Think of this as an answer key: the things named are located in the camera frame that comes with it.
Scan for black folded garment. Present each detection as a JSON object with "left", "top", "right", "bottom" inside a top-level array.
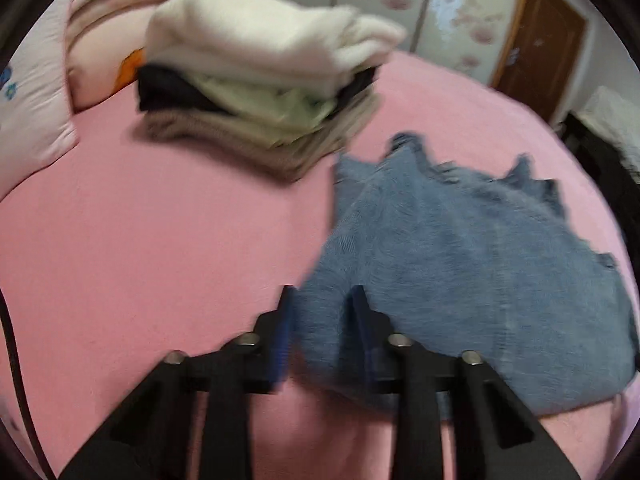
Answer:
[{"left": 137, "top": 64, "right": 378, "bottom": 120}]

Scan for cream white folded sweater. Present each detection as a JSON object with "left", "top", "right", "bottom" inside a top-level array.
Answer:
[{"left": 145, "top": 0, "right": 407, "bottom": 99}]

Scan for light green folded garment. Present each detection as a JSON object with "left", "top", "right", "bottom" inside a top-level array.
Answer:
[{"left": 183, "top": 72, "right": 337, "bottom": 133}]

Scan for striped pink folded quilt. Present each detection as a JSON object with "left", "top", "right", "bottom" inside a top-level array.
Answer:
[{"left": 66, "top": 0, "right": 167, "bottom": 112}]

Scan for dark wooden desk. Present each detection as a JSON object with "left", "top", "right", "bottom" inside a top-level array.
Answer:
[{"left": 561, "top": 112, "right": 639, "bottom": 273}]

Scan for pink pillow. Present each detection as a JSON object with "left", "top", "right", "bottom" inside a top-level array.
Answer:
[{"left": 0, "top": 0, "right": 78, "bottom": 196}]

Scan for black cable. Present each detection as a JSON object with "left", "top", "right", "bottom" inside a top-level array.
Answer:
[{"left": 0, "top": 287, "right": 57, "bottom": 480}]

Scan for blue denim jeans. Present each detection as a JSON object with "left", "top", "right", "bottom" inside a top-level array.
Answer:
[{"left": 296, "top": 133, "right": 639, "bottom": 415}]

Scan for pink bed sheet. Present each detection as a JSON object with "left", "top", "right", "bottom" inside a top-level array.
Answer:
[{"left": 1, "top": 53, "right": 634, "bottom": 470}]

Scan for beige brown folded knitwear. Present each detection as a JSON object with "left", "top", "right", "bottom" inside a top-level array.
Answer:
[{"left": 142, "top": 90, "right": 381, "bottom": 182}]

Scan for brown wooden door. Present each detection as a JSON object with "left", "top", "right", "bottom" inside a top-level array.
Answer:
[{"left": 496, "top": 0, "right": 587, "bottom": 122}]

